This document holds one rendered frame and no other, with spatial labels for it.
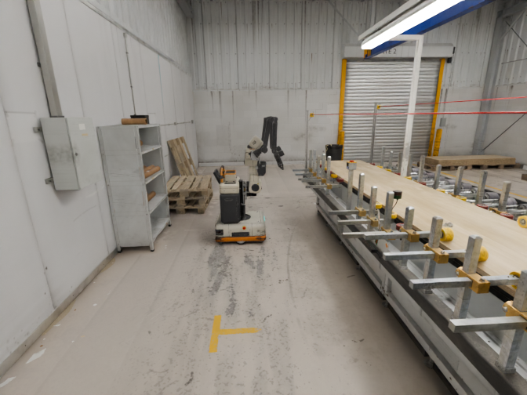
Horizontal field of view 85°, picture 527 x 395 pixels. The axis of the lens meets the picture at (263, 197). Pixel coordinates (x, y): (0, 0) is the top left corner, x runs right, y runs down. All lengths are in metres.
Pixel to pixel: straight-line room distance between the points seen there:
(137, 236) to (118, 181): 0.72
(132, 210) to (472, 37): 11.29
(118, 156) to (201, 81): 6.54
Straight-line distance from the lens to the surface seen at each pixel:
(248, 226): 3.75
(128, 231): 3.95
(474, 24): 12.45
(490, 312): 1.86
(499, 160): 11.02
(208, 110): 9.82
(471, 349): 1.62
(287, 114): 9.84
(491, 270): 1.82
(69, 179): 2.95
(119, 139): 3.69
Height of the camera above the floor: 1.65
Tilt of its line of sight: 16 degrees down
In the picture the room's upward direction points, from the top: 1 degrees counter-clockwise
